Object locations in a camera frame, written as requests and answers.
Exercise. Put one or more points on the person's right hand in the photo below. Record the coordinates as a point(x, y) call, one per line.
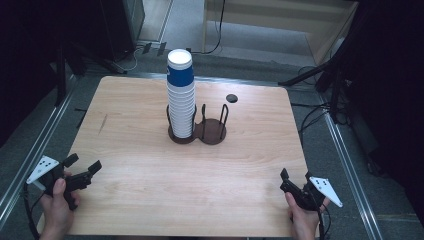
point(305, 221)

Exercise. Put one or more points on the metal floor rail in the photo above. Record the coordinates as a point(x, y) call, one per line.
point(353, 180)
point(36, 150)

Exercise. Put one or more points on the black cabinet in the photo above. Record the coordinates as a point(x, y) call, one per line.
point(121, 26)

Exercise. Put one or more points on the stack of paper cups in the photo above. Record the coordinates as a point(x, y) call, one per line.
point(181, 113)

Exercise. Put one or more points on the dark brown cup holder rack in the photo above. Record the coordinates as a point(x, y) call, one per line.
point(210, 132)

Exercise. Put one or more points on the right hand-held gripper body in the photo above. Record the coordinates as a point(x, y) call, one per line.
point(311, 198)

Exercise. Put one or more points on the black stand with legs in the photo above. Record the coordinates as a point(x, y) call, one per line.
point(335, 83)
point(61, 73)

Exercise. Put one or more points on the light wooden frame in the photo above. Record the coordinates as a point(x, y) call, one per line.
point(283, 20)

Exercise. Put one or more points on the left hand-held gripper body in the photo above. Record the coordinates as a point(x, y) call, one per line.
point(78, 181)

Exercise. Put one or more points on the black round table grommet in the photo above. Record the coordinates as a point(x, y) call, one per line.
point(231, 98)

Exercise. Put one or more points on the person's left hand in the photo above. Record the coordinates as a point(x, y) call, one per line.
point(56, 213)

